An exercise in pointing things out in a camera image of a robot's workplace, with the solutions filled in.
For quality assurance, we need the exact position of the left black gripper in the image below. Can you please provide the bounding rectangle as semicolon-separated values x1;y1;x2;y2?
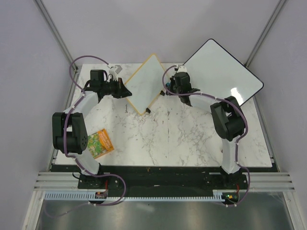
102;78;132;100

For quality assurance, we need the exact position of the yellow framed small whiteboard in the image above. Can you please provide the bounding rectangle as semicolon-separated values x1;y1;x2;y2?
125;54;165;115

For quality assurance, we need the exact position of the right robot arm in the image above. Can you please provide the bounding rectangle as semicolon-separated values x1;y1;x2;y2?
162;72;248;189

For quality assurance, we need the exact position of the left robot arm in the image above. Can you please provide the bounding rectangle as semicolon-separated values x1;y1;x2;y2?
52;65;132;188

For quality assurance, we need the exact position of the black framed large whiteboard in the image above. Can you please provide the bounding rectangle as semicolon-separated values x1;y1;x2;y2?
183;39;264;105

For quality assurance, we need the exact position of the orange green picture book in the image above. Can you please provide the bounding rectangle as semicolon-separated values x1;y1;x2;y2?
87;129;114;159

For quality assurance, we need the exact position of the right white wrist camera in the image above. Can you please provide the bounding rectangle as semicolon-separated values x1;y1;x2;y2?
174;65;188;73

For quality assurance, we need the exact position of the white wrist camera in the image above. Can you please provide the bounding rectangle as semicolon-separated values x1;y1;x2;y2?
174;65;188;73
107;64;122;81

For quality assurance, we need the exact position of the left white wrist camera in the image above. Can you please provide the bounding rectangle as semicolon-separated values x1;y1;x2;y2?
107;64;122;81

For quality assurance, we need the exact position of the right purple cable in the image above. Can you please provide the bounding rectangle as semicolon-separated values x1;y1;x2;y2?
162;66;251;208

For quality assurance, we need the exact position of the purple cable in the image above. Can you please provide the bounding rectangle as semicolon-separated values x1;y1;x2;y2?
162;66;251;208
44;55;127;218

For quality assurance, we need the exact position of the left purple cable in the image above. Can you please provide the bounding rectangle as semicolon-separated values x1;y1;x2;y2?
44;55;127;218

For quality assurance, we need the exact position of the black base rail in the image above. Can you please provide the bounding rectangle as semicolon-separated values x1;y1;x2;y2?
51;165;278;206

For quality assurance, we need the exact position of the aluminium front rail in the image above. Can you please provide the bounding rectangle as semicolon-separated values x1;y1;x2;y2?
34;172;295;192

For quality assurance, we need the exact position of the white slotted cable duct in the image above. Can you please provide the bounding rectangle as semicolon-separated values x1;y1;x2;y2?
44;191;225;202

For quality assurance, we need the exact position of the left aluminium frame post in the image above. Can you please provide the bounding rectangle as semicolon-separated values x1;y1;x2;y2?
33;0;73;63

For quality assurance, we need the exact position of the aluminium frame post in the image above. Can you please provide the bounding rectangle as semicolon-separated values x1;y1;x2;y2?
244;0;288;68
33;0;73;63

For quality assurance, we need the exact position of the right aluminium frame post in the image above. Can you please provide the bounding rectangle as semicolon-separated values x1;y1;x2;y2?
244;0;288;68

